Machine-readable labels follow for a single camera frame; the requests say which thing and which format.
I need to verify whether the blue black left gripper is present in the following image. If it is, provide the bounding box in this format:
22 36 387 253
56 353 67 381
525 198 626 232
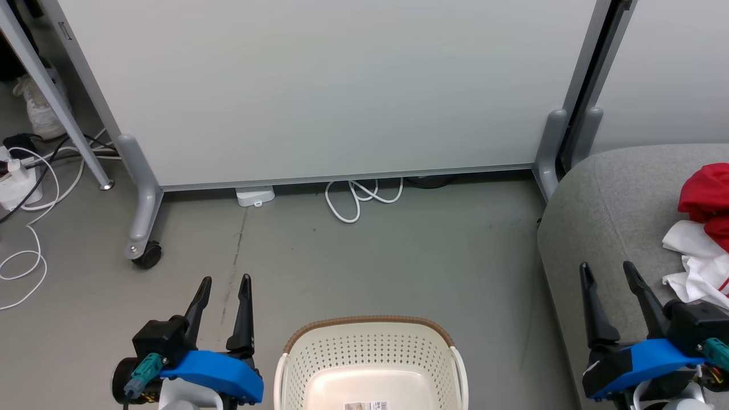
112 273 265 410

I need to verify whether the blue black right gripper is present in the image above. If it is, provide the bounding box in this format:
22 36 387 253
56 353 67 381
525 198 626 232
579 260 729 406

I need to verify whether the white garment with red stripe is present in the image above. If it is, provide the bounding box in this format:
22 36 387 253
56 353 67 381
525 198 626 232
661 219 729 311

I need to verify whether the red fleece garment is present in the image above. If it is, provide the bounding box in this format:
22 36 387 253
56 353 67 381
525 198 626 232
678 162 729 254

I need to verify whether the cream perforated laundry basket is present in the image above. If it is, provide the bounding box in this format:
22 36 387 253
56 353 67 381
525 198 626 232
273 315 469 410

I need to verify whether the black caster wheel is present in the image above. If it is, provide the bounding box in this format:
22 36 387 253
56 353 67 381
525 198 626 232
131 240 163 269

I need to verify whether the grey fabric sofa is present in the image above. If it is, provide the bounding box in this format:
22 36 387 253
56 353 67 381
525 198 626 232
536 143 729 410

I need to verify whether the white power strip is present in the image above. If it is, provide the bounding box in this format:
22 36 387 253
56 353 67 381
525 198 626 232
0 158 44 211
236 186 276 208

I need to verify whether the narrow white partition panel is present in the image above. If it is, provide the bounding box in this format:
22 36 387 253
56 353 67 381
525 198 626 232
561 0 729 171

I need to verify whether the wide white partition panel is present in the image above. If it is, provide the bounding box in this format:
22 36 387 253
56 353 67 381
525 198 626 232
35 0 615 261

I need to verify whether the small black object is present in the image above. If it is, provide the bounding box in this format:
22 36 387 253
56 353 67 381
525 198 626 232
3 134 38 161

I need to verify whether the white sneaker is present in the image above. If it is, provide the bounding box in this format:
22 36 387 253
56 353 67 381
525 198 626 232
13 68 72 141

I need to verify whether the grey metal table leg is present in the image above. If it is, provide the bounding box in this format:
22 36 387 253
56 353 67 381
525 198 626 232
0 0 116 191

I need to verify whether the coiled white cable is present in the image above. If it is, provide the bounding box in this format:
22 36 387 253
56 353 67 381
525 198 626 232
325 178 404 224

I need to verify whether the white power adapter with cables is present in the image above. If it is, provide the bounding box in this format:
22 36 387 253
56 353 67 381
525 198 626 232
0 147 86 311

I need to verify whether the black cable under partition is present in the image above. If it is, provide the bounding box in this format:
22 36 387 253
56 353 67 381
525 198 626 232
406 174 456 190

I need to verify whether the black floor cable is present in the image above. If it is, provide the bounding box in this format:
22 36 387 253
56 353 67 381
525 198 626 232
0 134 120 223

